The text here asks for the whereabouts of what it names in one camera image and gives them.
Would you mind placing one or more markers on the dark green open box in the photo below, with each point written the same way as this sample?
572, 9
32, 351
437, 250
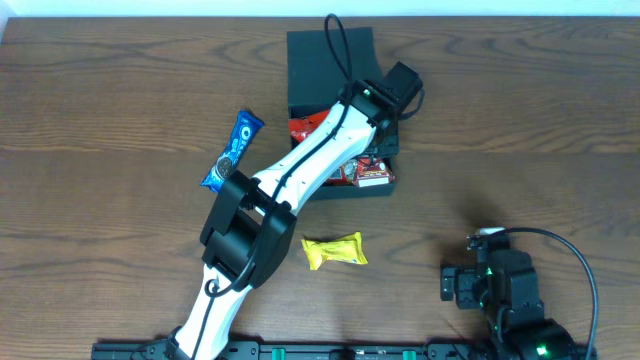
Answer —
314, 80

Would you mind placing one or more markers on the small yellow snack packet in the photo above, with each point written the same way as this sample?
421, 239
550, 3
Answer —
347, 249

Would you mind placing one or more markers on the red Hello Panda box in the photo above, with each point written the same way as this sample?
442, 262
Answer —
367, 172

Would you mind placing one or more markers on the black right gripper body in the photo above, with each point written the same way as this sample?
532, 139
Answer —
451, 283

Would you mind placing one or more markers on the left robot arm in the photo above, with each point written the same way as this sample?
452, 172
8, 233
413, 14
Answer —
249, 229

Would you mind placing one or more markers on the red snack bag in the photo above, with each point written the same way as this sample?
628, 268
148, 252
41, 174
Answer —
301, 128

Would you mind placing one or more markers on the blue Oreo cookie pack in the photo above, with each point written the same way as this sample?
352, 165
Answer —
246, 127

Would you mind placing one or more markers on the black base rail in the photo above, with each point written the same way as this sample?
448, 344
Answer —
249, 350

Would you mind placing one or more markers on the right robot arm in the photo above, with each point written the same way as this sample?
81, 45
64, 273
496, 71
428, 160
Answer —
503, 285

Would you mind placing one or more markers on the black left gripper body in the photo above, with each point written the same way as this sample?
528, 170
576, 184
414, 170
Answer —
385, 145

